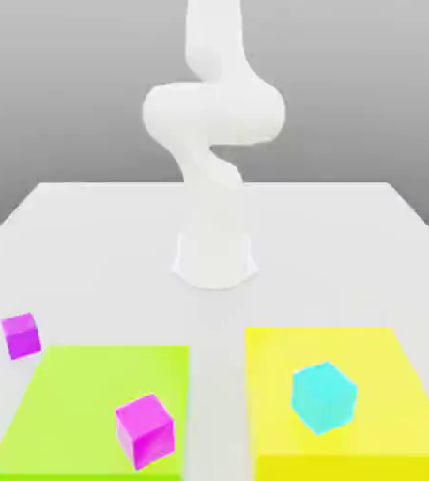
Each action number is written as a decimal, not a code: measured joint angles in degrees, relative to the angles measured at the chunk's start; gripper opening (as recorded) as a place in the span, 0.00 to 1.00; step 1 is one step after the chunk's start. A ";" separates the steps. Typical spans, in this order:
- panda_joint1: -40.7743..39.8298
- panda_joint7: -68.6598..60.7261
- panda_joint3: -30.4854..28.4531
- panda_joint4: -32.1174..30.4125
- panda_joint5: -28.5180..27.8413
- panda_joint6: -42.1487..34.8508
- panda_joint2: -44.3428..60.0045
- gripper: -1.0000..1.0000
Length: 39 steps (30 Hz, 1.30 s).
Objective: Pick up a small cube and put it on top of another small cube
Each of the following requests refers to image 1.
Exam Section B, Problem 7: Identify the small cyan cube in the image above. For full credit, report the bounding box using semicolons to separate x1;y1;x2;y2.
289;359;359;438

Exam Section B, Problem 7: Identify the small magenta cube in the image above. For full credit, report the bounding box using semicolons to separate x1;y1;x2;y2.
115;392;176;472

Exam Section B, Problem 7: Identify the small purple cube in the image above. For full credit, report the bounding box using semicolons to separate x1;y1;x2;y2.
0;311;43;361

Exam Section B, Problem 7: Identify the large lime green box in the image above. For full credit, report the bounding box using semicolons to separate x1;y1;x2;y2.
0;345;192;481

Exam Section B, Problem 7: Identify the large yellow box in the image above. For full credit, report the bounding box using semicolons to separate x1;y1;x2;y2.
244;325;429;481

